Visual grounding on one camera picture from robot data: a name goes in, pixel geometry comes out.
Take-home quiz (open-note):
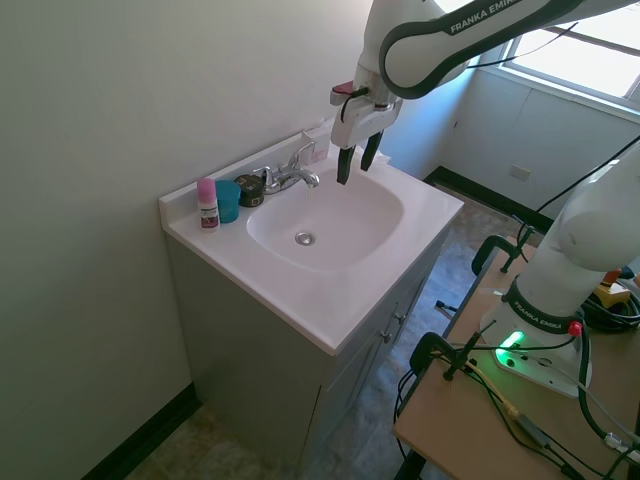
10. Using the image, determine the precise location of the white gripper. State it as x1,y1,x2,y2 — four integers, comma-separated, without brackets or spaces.
330,96,403,187

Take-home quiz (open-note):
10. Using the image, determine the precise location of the chrome faucet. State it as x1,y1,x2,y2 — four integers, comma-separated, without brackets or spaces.
253,141,322,197

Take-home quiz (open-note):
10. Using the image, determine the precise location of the black round jar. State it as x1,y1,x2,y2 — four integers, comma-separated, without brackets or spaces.
233,172,267,209

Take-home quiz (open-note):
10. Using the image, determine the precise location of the white sink vanity top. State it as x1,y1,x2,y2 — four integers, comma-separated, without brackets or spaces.
158,127,466,357

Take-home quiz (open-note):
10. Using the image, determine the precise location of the black baseboard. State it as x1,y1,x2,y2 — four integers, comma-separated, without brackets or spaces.
73,381,202,480
421,166,557,235

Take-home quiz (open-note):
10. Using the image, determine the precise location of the teal plastic cup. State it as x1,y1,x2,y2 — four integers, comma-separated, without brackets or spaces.
215,179,243,225

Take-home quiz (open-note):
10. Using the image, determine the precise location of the pink capped white bottle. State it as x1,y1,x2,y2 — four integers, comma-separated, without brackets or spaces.
196,177,222,233

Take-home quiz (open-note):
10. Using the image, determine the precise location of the black c-clamp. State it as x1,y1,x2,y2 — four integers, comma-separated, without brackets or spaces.
471,223,537,277
408,321,497,384

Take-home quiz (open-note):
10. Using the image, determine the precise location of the grey vanity cabinet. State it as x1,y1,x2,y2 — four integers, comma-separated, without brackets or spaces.
164,225,451,480

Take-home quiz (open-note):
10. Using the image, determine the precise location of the window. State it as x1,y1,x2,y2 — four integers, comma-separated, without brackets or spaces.
492,0,640,120

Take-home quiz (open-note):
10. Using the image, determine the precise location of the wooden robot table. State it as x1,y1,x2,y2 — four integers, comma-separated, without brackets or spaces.
393,234,640,480

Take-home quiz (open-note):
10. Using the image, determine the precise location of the yellow emergency stop box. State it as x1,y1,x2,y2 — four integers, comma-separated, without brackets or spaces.
593,268,640,312

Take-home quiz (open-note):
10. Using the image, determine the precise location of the black hanging cable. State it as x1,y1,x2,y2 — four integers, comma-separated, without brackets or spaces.
535,137,640,212

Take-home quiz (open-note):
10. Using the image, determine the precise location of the yellow cable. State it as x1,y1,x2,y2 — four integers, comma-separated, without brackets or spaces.
462,360,522,417

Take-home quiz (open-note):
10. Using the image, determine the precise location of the black cable bundle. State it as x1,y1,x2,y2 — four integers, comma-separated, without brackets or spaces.
579,292,640,335

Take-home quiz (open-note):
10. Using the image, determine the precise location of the black cable adapter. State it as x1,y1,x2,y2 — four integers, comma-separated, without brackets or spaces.
516,413,552,447

